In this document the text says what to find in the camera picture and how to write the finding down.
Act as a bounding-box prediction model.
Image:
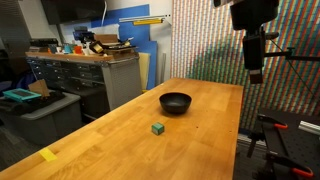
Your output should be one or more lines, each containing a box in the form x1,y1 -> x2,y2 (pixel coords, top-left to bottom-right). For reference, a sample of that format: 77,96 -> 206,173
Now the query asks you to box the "green block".
151,122 -> 165,135

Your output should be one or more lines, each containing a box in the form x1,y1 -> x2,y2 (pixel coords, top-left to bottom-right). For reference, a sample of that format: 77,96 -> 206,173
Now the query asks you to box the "grey drawer workbench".
26,52 -> 142,122

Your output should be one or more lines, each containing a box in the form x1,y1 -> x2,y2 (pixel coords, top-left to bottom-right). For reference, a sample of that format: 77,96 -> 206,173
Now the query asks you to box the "black orange clamp upper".
247,113 -> 288,158

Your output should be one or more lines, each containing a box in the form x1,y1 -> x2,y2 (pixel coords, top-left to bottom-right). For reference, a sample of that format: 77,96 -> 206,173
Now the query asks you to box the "yellow tape piece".
39,148 -> 57,162

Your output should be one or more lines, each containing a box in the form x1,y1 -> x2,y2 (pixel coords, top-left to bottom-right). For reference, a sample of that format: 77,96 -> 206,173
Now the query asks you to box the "black orange clamp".
247,113 -> 288,158
253,151 -> 314,180

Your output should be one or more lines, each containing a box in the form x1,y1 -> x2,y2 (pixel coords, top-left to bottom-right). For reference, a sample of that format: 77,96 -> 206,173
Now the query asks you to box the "cardboard piece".
28,79 -> 50,97

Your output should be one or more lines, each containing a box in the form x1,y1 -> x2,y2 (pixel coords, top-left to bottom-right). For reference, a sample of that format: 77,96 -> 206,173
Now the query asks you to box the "blue foam board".
104,4 -> 158,90

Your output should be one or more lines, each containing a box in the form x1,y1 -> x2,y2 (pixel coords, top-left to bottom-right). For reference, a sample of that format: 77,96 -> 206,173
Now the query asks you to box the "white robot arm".
211,0 -> 279,84

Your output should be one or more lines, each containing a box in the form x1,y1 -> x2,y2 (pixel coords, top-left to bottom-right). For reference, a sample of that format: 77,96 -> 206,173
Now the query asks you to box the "teal tray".
3,88 -> 41,102

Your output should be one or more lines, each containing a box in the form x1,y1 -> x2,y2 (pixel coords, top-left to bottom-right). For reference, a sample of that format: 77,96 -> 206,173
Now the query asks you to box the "black camera on stand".
264,32 -> 320,62

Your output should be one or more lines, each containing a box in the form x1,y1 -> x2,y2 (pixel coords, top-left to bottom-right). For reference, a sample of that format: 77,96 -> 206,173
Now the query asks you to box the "black wall monitor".
40,0 -> 105,25

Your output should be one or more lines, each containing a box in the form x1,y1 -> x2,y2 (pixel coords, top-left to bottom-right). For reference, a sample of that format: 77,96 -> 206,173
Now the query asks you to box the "grey storage bin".
0,93 -> 82,145

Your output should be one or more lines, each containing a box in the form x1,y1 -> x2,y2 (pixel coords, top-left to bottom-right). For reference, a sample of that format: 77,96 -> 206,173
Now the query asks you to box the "yellow level tool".
133,18 -> 163,26

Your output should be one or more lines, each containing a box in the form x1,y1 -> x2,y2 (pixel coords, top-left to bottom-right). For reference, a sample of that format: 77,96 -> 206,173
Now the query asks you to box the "black orange clamp lower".
253,151 -> 314,180

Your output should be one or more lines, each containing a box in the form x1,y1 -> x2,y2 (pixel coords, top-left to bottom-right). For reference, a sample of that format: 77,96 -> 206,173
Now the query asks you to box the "black bowl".
159,92 -> 192,114

